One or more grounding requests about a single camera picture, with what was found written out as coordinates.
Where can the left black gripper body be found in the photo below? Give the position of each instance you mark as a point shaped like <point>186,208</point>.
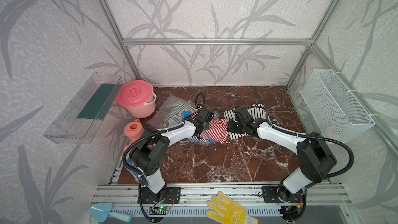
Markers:
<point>203,127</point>

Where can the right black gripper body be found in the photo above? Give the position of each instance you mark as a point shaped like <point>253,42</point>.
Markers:
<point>235,127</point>

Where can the black white striped garment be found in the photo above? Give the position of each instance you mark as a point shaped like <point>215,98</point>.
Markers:
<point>259,114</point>

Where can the red white striped garment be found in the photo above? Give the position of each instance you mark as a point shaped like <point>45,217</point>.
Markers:
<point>218,130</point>

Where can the clear plastic vacuum bag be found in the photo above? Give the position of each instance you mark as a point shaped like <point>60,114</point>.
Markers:
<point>157,120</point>

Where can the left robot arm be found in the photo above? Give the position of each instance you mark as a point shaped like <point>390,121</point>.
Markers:
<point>144,157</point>

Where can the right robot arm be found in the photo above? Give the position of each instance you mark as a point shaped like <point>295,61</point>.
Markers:
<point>315,157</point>

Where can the blue vacuum valve cap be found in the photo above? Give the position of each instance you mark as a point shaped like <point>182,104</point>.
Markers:
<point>186,114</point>

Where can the blue white striped garment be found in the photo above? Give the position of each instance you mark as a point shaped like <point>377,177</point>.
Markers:
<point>201,141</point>

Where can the pink bucket with lid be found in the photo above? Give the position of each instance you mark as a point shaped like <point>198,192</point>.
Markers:
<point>138,97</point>

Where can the pink watering can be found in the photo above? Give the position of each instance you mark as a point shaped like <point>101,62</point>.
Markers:
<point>133,131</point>

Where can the blue dotted work glove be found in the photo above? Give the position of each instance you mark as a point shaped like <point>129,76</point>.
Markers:
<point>135,171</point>

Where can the yellow dotted work glove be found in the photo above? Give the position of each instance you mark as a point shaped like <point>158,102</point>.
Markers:
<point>224,210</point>

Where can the white wire mesh basket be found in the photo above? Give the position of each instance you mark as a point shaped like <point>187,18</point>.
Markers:
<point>337,112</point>

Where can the clear acrylic wall shelf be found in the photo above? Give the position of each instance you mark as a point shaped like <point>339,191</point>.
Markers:
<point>79,122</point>

